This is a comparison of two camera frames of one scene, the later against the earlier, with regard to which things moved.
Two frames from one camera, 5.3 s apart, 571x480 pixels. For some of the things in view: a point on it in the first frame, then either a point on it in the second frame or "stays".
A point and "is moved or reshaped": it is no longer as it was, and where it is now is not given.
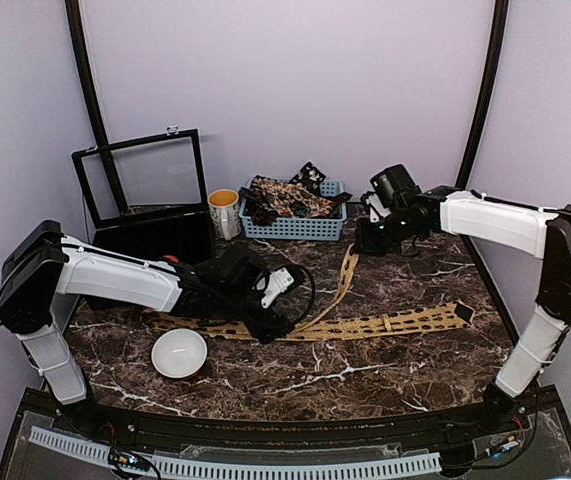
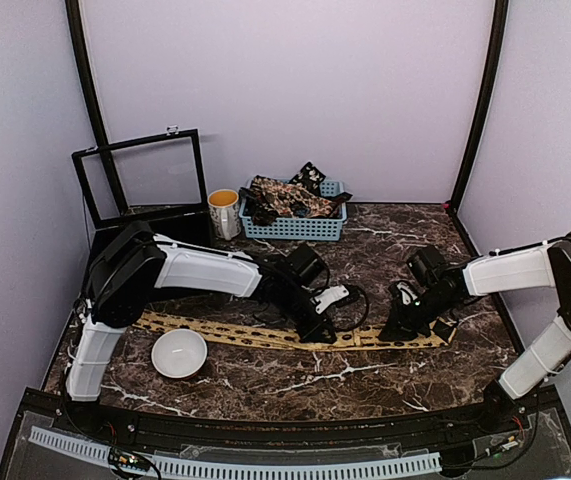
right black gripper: (364, 244) → (401, 329)
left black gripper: (271, 324) → (312, 332)
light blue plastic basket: (325, 228) stays
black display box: (162, 180) stays
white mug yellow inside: (224, 209) stays
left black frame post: (86, 82) stays
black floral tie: (309, 178) stays
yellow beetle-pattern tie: (445, 315) is moved or reshaped
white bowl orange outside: (179, 353) stays
